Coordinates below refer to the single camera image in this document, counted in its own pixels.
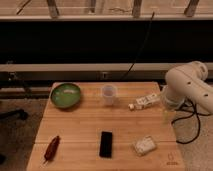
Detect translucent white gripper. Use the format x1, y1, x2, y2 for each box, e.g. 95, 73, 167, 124
161, 87, 176, 124

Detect black rectangular eraser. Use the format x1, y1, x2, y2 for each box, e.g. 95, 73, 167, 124
99, 132, 113, 158

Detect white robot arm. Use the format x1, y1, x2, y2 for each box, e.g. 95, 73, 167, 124
160, 61, 213, 114

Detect clear plastic cup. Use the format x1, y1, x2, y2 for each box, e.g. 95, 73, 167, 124
101, 85, 117, 106

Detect green bowl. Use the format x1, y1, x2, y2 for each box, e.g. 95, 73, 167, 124
50, 83, 81, 109

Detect black chair base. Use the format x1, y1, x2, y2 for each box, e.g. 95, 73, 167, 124
0, 109, 28, 120

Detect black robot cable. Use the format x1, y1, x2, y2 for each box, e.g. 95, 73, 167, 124
171, 98, 213, 145

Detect black hanging cable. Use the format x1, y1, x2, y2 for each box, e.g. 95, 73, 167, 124
120, 11, 156, 81

